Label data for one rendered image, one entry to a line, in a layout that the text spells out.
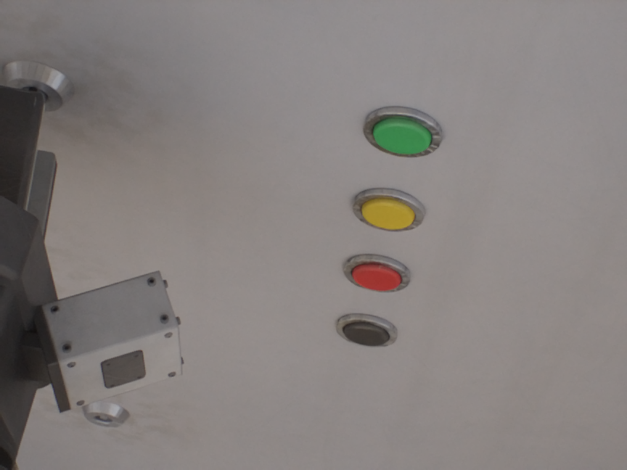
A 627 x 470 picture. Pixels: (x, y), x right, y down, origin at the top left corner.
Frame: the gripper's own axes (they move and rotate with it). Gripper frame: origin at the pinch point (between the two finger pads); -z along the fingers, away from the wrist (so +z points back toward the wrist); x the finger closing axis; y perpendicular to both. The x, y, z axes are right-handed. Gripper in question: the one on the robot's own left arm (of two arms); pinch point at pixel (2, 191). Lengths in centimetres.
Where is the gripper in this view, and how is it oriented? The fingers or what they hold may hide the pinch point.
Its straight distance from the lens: 55.9
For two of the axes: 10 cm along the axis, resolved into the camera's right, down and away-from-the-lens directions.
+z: -1.7, 8.6, -4.9
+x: -0.6, 4.8, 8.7
